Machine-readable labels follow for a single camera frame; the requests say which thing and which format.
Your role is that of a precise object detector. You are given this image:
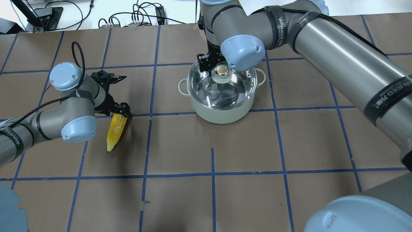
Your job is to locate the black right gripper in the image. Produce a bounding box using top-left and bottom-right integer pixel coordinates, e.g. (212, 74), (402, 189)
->
(197, 35), (225, 76)

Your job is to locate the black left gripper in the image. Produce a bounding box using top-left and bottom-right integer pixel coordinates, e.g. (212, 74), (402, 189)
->
(95, 91), (130, 117)

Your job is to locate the yellow corn cob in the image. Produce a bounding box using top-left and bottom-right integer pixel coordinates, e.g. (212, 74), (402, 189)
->
(106, 114), (127, 152)

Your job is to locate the glass pot lid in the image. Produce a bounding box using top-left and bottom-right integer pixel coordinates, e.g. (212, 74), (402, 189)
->
(187, 62), (262, 110)

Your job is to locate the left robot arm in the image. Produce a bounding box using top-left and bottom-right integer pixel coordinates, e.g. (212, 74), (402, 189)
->
(0, 62), (130, 167)

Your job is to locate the grey-green cooking pot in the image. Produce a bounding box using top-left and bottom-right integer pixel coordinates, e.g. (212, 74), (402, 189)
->
(180, 62), (266, 124)

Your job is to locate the black power adapter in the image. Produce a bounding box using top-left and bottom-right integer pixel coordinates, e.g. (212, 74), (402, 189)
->
(155, 6), (166, 25)

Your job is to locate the black monitor stand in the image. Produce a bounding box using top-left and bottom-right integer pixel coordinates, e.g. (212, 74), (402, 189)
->
(10, 0), (63, 33)

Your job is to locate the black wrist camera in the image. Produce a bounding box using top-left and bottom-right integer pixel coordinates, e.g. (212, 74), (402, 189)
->
(91, 70), (127, 86)

